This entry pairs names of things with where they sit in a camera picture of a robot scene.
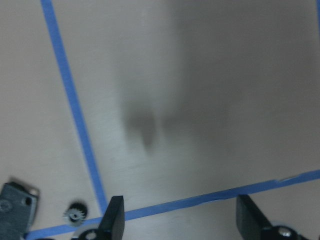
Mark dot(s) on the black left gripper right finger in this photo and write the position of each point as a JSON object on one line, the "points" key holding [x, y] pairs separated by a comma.
{"points": [[251, 222]]}

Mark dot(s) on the small black bearing gear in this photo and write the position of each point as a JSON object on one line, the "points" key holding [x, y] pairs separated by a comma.
{"points": [[75, 214]]}

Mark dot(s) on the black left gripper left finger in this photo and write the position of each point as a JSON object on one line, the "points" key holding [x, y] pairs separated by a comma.
{"points": [[112, 224]]}

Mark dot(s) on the black brake pad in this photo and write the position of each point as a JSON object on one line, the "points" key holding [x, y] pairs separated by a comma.
{"points": [[18, 208]]}

